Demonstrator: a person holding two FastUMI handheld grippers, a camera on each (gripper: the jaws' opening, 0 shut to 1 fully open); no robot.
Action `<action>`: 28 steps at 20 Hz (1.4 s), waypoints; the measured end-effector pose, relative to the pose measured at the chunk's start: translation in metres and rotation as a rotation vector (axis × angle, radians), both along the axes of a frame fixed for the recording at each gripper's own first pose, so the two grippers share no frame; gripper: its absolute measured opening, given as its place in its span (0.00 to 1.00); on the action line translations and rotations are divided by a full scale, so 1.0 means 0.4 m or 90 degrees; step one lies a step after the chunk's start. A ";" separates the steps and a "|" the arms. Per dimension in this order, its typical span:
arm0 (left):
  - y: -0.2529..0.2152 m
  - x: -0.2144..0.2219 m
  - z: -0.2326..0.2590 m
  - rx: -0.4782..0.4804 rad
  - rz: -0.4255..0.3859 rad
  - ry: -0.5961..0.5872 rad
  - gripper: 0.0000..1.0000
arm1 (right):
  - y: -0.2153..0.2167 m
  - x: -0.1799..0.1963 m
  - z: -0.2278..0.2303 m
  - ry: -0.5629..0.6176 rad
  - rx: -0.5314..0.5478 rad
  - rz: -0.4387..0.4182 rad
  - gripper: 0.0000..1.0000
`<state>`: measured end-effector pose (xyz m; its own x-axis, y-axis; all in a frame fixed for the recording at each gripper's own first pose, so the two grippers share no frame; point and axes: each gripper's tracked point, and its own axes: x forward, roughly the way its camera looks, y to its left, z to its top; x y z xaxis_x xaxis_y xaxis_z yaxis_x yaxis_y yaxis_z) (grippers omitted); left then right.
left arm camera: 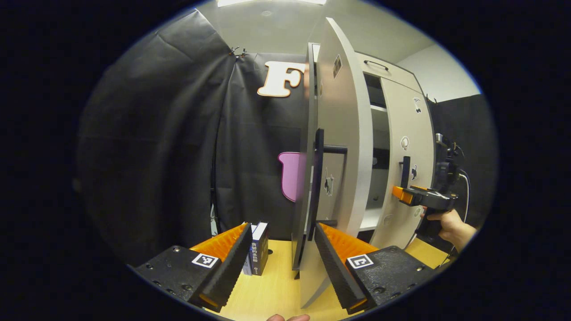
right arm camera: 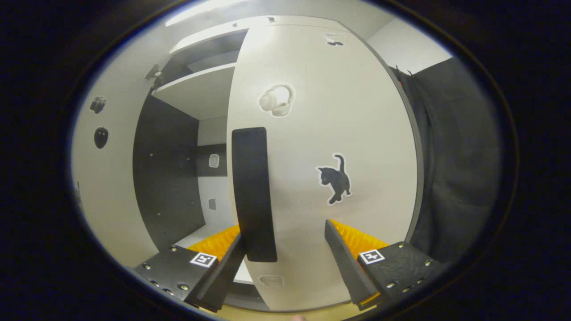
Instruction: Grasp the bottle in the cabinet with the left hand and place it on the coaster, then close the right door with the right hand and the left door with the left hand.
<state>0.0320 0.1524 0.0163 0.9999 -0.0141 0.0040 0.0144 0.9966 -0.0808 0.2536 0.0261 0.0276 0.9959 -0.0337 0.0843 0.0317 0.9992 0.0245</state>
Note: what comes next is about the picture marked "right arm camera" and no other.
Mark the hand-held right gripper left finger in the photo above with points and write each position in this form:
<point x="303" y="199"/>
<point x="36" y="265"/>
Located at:
<point x="223" y="278"/>

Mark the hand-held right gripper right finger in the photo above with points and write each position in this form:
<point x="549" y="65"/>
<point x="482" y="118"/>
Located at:
<point x="343" y="263"/>

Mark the white and grey cabinet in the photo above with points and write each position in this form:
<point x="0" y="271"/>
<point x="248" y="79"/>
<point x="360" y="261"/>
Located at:
<point x="169" y="178"/>

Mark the white cabinet door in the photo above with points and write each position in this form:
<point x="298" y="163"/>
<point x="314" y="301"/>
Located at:
<point x="366" y="111"/>
<point x="111" y="191"/>

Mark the metal cabinet door hinge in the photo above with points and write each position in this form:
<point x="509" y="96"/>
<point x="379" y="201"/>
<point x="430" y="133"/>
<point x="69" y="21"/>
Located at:
<point x="155" y="76"/>

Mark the black backdrop cloth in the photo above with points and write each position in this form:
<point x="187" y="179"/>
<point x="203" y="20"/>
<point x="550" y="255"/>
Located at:
<point x="459" y="156"/>

